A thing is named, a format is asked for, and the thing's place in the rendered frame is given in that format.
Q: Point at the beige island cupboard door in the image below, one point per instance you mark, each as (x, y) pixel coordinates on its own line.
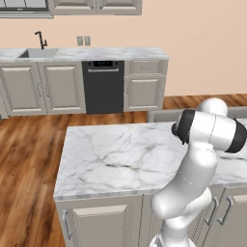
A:
(103, 223)
(233, 222)
(205, 222)

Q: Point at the steel sink basin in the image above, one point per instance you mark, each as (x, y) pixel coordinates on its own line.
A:
(38, 53)

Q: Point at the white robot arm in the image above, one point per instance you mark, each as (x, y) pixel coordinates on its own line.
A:
(197, 167)

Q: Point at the grey wall outlet plate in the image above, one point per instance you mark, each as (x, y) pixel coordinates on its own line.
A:
(87, 40)
(79, 41)

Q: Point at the beige wall cupboard run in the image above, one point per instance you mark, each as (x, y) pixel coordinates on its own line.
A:
(95, 6)

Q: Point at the black dishwasher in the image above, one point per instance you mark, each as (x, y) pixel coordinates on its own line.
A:
(103, 87)

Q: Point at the black sink tap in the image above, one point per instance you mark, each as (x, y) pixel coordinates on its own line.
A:
(41, 40)

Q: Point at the beige drawer and cupboard unit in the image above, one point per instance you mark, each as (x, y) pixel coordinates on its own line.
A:
(145, 85)

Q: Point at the beige base cupboard run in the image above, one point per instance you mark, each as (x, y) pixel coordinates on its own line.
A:
(38, 88)

